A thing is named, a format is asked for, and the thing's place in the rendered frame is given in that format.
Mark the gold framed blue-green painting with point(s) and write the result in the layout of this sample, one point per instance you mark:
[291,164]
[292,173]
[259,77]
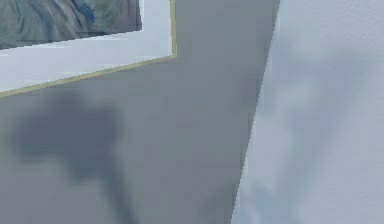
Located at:
[66,40]

